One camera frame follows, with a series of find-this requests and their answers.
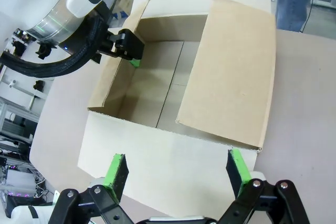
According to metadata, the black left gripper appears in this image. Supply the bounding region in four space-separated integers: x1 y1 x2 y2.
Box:
97 28 145 67

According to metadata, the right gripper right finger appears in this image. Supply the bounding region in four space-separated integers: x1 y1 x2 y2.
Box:
217 148 310 224

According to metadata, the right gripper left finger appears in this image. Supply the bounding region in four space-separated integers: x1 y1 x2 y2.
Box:
48 153 137 224

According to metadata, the brown cardboard box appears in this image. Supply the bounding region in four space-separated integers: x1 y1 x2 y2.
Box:
77 0 278 217

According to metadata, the computer with purple lights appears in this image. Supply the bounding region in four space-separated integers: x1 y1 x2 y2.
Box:
0 166 36 204

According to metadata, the white metal shelving rack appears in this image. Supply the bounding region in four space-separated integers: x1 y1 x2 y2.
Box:
0 77 49 147

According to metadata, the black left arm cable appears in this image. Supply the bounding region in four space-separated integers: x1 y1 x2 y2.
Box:
0 15 110 78

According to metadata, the black plastic bracket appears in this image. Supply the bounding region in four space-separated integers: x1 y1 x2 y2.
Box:
33 79 46 93
35 40 58 60
12 39 27 57

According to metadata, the thin black cable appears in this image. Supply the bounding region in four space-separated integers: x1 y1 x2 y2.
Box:
300 0 315 33

